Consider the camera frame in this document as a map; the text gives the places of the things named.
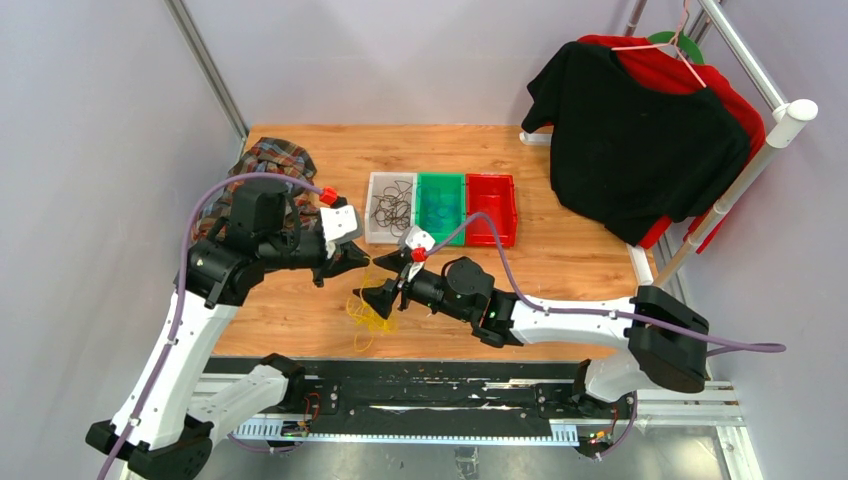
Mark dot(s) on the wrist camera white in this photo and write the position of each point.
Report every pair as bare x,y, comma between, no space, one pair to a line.
415,245
340,225

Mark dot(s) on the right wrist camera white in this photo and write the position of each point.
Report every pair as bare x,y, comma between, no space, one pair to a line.
415,245

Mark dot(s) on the red plastic bin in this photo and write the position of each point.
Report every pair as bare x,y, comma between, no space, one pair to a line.
493,195

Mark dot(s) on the red t-shirt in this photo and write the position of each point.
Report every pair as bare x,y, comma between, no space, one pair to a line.
729,99

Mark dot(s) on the plaid flannel shirt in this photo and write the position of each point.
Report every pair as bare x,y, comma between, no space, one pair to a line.
267,155

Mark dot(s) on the white plastic bin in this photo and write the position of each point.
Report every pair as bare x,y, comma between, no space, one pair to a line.
390,206

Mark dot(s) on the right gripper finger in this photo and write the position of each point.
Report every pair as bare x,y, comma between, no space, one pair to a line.
383,298
398,261

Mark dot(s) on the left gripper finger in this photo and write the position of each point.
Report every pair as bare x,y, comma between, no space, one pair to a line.
349,256
320,274

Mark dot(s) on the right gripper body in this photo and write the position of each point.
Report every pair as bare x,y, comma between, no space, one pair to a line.
427,289

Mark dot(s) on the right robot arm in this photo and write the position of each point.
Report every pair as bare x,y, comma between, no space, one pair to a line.
657,340

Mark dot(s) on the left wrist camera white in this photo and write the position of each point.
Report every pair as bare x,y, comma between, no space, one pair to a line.
340,225

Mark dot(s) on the green plastic bin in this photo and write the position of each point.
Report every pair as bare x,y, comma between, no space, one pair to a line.
440,203

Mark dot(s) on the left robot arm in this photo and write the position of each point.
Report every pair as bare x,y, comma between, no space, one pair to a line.
160,432

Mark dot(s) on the pink clothes hanger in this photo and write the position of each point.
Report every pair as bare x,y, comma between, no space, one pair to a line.
672,44

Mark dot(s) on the white clothes rack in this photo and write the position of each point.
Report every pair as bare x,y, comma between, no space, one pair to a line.
790,117

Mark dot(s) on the black t-shirt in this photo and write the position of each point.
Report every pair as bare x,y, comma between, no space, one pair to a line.
634,146

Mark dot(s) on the green clothes hanger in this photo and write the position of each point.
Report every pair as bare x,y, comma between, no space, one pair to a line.
686,45

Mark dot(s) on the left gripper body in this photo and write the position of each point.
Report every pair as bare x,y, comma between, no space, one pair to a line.
300,249

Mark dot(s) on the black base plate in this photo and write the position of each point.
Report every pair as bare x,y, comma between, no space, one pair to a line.
442,398

